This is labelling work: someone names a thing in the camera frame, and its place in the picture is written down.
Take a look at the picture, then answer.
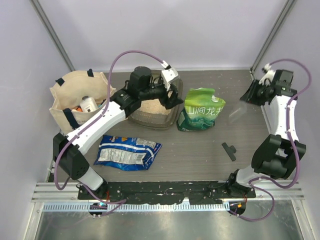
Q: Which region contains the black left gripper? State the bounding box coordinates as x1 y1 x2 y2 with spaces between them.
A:
139 78 184 109

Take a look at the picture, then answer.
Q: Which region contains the clear plastic scoop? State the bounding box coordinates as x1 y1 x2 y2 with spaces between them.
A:
228 100 248 124

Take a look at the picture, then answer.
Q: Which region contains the green cat litter bag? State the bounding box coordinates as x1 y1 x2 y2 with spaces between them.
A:
176 87 226 132

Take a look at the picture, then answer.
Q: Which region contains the black bag clip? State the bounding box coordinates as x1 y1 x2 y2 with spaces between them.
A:
221 142 237 162

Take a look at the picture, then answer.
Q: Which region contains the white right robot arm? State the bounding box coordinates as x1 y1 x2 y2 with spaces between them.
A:
225 66 307 198

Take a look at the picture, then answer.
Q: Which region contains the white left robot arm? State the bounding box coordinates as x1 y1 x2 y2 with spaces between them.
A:
53 66 183 200

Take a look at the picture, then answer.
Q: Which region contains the translucent grey litter box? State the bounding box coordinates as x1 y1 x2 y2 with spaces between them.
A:
124 66 183 129

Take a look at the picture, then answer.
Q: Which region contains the blue chip bag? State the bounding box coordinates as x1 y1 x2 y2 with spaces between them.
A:
94 135 163 172

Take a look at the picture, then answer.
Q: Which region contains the white bottle in tote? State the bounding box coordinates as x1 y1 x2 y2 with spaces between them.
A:
79 96 98 113

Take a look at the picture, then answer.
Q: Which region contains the orange item in tote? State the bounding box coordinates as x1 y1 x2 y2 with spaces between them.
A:
72 106 83 112

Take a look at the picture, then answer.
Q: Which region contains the beige canvas tote bag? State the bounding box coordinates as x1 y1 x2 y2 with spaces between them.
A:
49 69 116 135

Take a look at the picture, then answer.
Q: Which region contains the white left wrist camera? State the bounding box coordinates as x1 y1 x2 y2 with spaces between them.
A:
161 66 179 91

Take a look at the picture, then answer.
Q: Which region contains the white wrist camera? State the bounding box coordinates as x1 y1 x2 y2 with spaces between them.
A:
161 66 179 91
258 63 276 86

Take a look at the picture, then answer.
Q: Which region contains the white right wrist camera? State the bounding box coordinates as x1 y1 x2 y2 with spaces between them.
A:
258 63 276 86

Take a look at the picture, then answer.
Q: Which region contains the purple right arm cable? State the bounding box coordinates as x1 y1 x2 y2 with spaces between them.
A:
228 58 313 222

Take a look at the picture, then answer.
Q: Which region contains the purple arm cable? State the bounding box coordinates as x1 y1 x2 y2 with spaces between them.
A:
54 49 171 217
228 58 313 222

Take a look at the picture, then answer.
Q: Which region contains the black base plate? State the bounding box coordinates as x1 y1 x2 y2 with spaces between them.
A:
93 181 256 205

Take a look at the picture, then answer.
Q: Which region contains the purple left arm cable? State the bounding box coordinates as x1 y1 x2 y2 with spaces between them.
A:
54 49 171 217

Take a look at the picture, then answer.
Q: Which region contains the aluminium front rail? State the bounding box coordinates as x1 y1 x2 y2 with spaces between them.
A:
31 181 305 212

